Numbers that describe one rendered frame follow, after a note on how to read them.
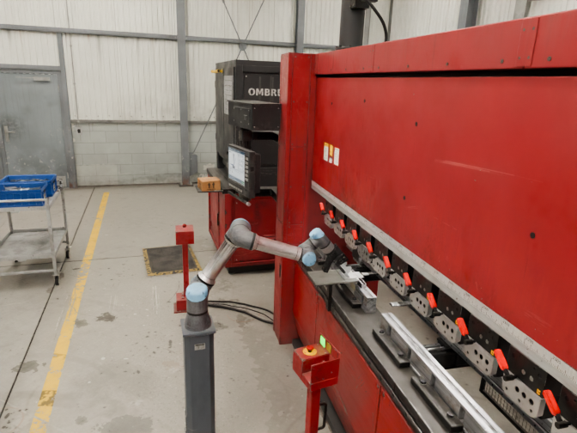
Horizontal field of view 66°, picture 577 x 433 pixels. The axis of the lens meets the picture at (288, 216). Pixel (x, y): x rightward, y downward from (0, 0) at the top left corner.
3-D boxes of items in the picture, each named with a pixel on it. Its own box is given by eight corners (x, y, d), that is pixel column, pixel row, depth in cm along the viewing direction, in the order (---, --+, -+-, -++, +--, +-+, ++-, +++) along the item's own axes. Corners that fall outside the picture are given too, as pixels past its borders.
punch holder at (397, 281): (388, 283, 218) (391, 252, 214) (403, 282, 220) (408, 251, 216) (403, 297, 204) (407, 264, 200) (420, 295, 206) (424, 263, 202)
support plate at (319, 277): (306, 272, 273) (306, 271, 272) (347, 270, 279) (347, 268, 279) (315, 285, 256) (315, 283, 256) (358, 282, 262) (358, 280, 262)
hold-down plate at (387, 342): (372, 333, 230) (372, 328, 229) (381, 332, 231) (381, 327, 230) (399, 368, 202) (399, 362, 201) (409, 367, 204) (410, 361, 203)
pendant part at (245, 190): (227, 186, 378) (227, 143, 367) (240, 185, 383) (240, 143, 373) (248, 198, 340) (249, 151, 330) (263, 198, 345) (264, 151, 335)
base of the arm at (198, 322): (185, 333, 242) (185, 317, 240) (183, 320, 256) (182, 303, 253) (213, 329, 247) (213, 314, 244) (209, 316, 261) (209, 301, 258)
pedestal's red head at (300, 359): (292, 368, 234) (293, 338, 229) (318, 362, 241) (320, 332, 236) (310, 392, 217) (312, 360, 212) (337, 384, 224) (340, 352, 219)
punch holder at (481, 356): (463, 353, 163) (470, 313, 158) (482, 350, 165) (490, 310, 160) (489, 379, 149) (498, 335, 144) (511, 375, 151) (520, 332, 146)
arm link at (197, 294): (185, 314, 243) (184, 291, 239) (188, 302, 255) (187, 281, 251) (207, 314, 244) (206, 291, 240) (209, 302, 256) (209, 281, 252)
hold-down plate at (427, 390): (409, 382, 193) (410, 376, 192) (421, 381, 194) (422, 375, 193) (450, 433, 165) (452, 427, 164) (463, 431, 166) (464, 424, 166)
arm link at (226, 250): (183, 296, 252) (237, 220, 242) (187, 284, 267) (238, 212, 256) (201, 307, 255) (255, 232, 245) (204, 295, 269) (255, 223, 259)
